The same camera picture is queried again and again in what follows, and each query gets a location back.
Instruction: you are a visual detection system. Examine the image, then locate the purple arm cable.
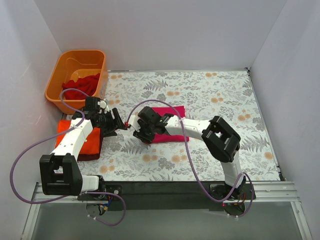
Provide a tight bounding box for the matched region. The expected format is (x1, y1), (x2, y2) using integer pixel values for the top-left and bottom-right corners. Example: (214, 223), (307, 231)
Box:
(124, 99), (255, 219)
(10, 88), (127, 227)

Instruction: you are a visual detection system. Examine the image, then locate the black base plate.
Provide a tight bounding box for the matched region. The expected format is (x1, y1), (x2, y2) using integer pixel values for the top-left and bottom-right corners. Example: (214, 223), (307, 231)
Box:
(209, 182), (256, 201)
(77, 184), (123, 201)

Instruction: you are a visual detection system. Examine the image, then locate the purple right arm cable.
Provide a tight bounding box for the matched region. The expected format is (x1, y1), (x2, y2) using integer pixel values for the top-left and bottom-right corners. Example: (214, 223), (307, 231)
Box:
(124, 99), (255, 219)

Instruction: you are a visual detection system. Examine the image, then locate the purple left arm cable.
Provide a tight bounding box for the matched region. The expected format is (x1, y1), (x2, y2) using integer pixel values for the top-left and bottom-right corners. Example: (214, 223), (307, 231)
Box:
(10, 88), (127, 227)

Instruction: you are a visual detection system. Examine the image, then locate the aluminium frame rail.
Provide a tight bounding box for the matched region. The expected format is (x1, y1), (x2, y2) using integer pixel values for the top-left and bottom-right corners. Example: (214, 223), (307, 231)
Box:
(32, 181), (301, 205)

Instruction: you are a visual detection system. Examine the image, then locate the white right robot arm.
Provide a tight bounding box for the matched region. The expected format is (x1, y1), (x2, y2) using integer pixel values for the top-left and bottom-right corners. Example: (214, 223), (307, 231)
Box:
(127, 106), (246, 200)

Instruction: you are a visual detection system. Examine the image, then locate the orange plastic bin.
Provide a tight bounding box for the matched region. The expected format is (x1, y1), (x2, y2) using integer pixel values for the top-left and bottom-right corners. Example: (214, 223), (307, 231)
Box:
(45, 49), (108, 115)

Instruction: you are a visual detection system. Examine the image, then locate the folded dark red t shirt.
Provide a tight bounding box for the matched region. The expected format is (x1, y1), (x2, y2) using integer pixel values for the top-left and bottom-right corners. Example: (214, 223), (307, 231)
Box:
(77, 132), (103, 162)

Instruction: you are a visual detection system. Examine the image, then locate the magenta t shirt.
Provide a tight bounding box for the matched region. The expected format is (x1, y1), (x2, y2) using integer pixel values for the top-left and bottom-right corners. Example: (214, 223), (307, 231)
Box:
(151, 105), (186, 144)

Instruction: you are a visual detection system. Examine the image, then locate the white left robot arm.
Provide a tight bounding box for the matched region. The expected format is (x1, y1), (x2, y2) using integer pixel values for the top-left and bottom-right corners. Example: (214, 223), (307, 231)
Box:
(39, 96), (127, 200)

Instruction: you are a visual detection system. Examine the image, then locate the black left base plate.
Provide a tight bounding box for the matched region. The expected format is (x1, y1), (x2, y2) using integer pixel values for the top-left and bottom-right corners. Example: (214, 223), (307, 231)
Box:
(77, 184), (123, 201)

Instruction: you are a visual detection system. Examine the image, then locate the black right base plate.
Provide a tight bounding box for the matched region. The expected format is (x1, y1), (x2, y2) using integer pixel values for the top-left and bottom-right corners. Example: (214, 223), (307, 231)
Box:
(209, 182), (256, 201)

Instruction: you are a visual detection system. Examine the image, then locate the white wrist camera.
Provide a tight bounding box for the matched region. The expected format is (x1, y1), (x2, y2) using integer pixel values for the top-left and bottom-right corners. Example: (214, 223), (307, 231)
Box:
(124, 115), (141, 132)
(98, 99), (110, 114)

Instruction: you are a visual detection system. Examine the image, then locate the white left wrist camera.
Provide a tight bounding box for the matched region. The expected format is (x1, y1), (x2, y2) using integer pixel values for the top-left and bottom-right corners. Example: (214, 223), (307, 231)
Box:
(98, 99), (110, 114)

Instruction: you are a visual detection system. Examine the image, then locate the floral patterned table mat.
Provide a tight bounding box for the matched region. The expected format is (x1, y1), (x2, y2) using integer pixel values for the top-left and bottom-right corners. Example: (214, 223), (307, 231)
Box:
(49, 70), (286, 182)

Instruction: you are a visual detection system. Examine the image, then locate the folded orange t shirt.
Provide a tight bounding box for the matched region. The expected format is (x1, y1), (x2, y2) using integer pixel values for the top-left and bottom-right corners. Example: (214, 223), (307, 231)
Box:
(57, 119), (102, 155)

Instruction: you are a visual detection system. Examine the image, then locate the red t shirt in bin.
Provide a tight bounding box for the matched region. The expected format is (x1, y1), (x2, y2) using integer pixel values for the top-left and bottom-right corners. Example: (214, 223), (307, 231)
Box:
(62, 73), (100, 100)

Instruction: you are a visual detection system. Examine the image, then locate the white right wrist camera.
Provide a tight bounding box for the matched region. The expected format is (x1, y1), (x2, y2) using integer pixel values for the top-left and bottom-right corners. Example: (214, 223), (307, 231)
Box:
(124, 115), (141, 132)

